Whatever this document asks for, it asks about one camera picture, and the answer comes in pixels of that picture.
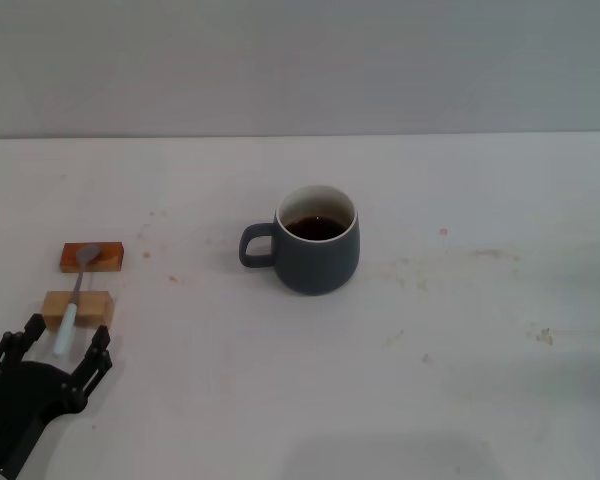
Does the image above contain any dark grey ceramic cup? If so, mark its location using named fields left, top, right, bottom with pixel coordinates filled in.
left=238, top=183, right=361, bottom=296

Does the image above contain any light tan wooden block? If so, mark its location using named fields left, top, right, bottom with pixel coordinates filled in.
left=39, top=290, right=116, bottom=332

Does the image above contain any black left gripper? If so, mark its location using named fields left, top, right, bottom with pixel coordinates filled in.
left=0, top=313, right=114, bottom=474

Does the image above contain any reddish brown wooden block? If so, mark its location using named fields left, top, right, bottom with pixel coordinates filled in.
left=59, top=241, right=127, bottom=274

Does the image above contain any blue handled metal spoon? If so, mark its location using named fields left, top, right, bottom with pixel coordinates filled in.
left=52, top=243, right=103, bottom=358

